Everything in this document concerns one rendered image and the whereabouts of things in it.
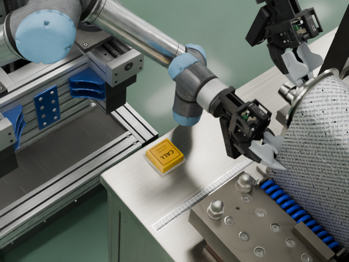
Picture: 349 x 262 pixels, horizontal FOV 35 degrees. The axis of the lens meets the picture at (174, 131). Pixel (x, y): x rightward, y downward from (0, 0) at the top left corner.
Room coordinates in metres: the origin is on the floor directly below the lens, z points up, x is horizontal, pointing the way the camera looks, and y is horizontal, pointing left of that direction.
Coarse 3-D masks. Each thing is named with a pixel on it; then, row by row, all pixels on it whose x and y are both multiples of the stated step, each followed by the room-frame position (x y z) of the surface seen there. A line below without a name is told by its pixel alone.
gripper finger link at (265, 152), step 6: (252, 144) 0.72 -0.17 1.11; (258, 144) 0.71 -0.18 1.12; (252, 150) 0.71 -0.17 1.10; (258, 150) 0.71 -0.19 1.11; (264, 150) 0.70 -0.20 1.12; (270, 150) 0.69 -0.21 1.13; (264, 156) 0.69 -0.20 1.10; (270, 156) 0.69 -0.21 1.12; (264, 162) 0.68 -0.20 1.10; (270, 162) 0.68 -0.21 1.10; (276, 162) 0.69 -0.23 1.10; (276, 168) 0.67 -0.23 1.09; (282, 168) 0.67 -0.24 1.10
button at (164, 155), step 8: (160, 144) 0.81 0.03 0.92; (168, 144) 0.82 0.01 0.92; (152, 152) 0.79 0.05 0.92; (160, 152) 0.79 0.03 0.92; (168, 152) 0.79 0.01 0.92; (176, 152) 0.80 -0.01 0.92; (152, 160) 0.77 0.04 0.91; (160, 160) 0.77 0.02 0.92; (168, 160) 0.77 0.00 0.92; (176, 160) 0.77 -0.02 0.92; (160, 168) 0.75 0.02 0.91; (168, 168) 0.76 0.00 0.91
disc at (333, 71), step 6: (324, 72) 0.75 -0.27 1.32; (330, 72) 0.76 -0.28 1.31; (336, 72) 0.78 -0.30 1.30; (318, 78) 0.74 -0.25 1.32; (312, 84) 0.72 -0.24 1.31; (306, 90) 0.72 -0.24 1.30; (300, 96) 0.71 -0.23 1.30; (294, 102) 0.70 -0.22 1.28; (294, 108) 0.70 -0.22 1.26; (288, 114) 0.69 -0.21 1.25; (288, 120) 0.70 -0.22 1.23
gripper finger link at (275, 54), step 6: (270, 42) 0.82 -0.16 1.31; (270, 48) 0.81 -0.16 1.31; (276, 48) 0.81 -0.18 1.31; (270, 54) 0.81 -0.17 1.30; (276, 54) 0.80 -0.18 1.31; (282, 54) 0.81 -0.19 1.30; (276, 60) 0.79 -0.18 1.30; (282, 60) 0.80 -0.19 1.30; (276, 66) 0.79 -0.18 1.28; (282, 66) 0.79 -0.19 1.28; (282, 72) 0.79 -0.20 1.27; (288, 72) 0.78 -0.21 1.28
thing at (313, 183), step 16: (288, 144) 0.69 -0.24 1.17; (304, 144) 0.67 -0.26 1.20; (288, 160) 0.68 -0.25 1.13; (304, 160) 0.66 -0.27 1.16; (320, 160) 0.64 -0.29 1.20; (272, 176) 0.69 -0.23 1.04; (288, 176) 0.67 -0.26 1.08; (304, 176) 0.65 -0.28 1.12; (320, 176) 0.63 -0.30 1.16; (336, 176) 0.61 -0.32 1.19; (288, 192) 0.66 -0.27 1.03; (304, 192) 0.64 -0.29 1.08; (320, 192) 0.62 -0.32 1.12; (336, 192) 0.60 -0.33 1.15; (304, 208) 0.62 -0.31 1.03; (320, 208) 0.60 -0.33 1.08; (336, 208) 0.59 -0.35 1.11; (320, 224) 0.59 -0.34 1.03; (336, 224) 0.57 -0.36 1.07; (336, 240) 0.56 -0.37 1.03
